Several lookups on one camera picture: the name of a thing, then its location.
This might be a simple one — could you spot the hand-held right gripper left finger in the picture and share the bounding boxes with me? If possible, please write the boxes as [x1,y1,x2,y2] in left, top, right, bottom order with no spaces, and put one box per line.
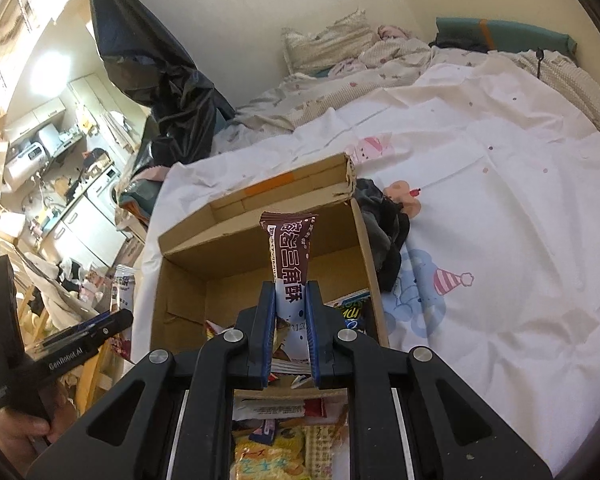
[27,281,277,480]

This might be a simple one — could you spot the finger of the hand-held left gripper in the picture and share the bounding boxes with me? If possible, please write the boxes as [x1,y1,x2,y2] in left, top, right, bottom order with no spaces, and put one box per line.
[77,308,134,350]

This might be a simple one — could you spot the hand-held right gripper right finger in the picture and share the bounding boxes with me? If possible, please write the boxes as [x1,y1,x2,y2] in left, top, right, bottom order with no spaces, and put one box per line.
[305,281,553,480]

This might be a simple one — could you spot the cardboard box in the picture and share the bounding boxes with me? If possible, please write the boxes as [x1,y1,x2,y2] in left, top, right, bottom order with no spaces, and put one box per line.
[150,152,391,402]

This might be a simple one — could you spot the dark blue snack packet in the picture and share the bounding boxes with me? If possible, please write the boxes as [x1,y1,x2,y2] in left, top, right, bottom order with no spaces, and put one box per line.
[259,211,320,366]

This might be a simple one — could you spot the person's left hand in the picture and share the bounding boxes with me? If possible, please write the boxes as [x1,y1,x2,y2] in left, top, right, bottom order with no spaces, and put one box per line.
[0,385,79,457]

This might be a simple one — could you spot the white drink can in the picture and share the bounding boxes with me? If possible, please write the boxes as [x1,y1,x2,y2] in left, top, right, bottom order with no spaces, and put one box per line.
[111,264,140,358]

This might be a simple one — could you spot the blue cookie packet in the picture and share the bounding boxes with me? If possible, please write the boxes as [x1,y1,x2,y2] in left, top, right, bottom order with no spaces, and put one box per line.
[336,291,372,334]

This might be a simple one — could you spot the red and white snack packet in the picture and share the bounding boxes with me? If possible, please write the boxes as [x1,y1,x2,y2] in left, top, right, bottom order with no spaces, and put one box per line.
[204,319,237,342]

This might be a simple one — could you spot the white flat snack packet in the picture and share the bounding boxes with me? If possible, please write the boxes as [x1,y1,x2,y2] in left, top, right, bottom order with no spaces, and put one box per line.
[231,394,307,422]

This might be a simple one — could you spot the white kitchen base cabinets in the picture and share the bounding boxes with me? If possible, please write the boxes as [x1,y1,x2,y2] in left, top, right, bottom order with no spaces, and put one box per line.
[40,195,131,268]

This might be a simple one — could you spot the yellow chips packet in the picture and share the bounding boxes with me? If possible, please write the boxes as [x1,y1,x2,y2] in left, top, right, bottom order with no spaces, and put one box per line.
[234,430,307,480]

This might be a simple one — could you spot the dark grey cloth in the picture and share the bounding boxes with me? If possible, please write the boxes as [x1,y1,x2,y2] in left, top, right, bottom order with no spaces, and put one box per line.
[354,178,412,292]

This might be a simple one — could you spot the pile of folded clothes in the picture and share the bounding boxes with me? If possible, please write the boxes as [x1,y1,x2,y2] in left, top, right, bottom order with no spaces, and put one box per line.
[116,166,170,227]

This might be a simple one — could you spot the white washing machine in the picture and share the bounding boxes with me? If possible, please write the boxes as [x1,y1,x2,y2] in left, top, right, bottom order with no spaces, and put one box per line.
[86,161,122,222]

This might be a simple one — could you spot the white water heater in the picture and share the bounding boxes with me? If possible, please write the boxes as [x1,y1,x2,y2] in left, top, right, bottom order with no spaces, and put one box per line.
[4,156,44,192]

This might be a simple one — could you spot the floral crumpled duvet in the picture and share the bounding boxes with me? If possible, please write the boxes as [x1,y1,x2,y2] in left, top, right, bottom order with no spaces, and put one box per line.
[214,37,433,137]

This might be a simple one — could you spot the black plastic bag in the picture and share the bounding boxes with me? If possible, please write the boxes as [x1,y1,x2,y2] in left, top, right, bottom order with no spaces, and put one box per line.
[87,0,237,173]

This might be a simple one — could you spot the beige dotted pillow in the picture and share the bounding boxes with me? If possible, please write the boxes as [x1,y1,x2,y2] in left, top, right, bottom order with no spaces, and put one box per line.
[281,9,379,75]

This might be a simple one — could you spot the pink cloth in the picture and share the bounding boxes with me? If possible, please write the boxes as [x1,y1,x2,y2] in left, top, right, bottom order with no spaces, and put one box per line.
[377,24,412,42]

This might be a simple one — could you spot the green rolled mat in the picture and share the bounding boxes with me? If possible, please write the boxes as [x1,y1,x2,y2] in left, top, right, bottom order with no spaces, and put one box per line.
[434,16,579,59]

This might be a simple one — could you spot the beige knit blanket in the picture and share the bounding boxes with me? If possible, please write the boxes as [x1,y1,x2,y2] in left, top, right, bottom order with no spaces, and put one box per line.
[519,51,600,133]

